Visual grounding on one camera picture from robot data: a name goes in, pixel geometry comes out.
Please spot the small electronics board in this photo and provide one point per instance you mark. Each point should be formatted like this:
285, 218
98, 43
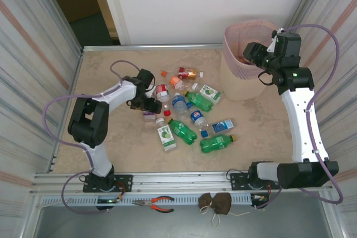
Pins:
108, 201
259, 198

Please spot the beige mesh waste bin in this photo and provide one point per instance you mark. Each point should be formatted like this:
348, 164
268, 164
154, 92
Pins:
240, 87

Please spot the right robot arm with camera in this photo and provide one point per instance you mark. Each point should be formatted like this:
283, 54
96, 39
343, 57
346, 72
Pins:
343, 96

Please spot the beige door frame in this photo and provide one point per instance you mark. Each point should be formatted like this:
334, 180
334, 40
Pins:
103, 4

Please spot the wide aluminium base rail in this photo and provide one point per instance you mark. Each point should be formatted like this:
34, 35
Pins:
181, 182

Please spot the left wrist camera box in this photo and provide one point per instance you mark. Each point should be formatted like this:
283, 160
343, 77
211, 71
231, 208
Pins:
152, 87

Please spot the aluminium side frame rail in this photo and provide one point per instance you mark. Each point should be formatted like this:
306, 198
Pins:
72, 93

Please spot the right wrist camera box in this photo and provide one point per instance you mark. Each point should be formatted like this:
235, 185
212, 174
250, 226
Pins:
280, 30

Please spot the lime drink bottle white label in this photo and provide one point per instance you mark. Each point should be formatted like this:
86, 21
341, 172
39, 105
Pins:
166, 137
209, 92

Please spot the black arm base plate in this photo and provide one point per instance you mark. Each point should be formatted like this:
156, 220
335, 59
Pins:
125, 182
237, 180

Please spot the clear bottle orange label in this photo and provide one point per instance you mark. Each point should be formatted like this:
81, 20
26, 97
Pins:
175, 81

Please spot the red gold label bottle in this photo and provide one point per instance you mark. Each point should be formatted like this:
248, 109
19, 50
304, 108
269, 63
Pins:
186, 73

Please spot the brown cloth pouch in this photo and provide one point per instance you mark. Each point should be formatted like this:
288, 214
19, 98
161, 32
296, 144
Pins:
223, 203
206, 200

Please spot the clear Pepsi bottle blue cap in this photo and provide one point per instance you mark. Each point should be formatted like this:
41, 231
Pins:
196, 116

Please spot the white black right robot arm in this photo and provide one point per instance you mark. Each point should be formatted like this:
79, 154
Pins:
301, 126

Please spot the striped side panel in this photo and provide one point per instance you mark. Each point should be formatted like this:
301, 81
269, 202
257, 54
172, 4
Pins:
28, 68

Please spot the clear bottle light blue label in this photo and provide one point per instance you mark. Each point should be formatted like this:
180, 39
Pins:
221, 125

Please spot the clear water bottle blue label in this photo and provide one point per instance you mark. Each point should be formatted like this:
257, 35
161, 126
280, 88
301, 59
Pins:
178, 104

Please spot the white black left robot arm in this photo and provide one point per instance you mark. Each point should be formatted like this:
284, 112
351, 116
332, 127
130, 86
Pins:
89, 126

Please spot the green plastic bottle yellow cap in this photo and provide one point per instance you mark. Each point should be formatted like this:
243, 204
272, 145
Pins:
182, 132
214, 143
199, 101

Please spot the pink plastic bin liner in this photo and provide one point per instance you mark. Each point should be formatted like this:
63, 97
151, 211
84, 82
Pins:
234, 70

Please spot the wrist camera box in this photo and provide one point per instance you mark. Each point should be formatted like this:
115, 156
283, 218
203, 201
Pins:
280, 30
152, 87

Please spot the grey metal shelf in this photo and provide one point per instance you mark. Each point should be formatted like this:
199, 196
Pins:
181, 227

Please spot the red white label bottle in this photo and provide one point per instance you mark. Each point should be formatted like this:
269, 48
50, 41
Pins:
162, 91

